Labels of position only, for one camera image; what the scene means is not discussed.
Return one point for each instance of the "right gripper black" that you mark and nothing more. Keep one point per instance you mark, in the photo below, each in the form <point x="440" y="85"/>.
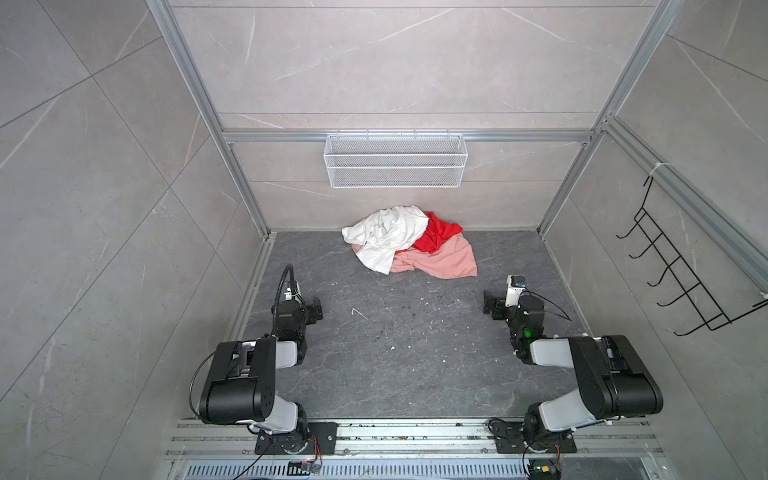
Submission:
<point x="496" y="305"/>

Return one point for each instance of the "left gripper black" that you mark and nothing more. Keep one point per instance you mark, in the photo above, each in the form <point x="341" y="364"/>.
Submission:
<point x="311" y="309"/>

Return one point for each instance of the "red cloth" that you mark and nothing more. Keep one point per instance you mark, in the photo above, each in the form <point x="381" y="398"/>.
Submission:
<point x="436" y="234"/>

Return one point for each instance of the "white cloth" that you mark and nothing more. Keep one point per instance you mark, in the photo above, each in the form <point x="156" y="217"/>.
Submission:
<point x="382" y="234"/>

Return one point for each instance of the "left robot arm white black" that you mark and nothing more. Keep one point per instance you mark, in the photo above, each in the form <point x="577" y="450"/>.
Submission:
<point x="240" y="386"/>

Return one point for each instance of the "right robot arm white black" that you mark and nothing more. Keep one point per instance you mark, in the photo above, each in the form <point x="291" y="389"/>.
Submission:
<point x="612" y="382"/>

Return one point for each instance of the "pink cloth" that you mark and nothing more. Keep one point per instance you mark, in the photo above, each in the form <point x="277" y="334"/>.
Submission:
<point x="396" y="254"/>

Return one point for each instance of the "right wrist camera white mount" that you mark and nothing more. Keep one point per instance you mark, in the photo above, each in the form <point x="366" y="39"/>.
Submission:
<point x="516" y="285"/>

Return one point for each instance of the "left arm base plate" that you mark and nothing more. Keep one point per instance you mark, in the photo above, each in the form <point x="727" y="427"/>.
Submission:
<point x="314" y="438"/>

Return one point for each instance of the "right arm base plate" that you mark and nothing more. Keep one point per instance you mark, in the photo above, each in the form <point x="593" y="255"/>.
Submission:
<point x="518" y="437"/>

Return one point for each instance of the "white wire mesh basket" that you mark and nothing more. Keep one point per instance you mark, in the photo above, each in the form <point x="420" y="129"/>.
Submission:
<point x="356" y="161"/>

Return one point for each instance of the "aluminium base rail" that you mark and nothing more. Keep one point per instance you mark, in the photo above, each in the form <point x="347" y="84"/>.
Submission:
<point x="430" y="437"/>

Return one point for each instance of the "black wire hook rack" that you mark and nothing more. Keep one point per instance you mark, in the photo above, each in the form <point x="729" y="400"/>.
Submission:
<point x="691" y="289"/>

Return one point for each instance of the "aluminium frame profile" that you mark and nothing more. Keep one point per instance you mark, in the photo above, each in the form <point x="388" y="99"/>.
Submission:
<point x="165" y="19"/>

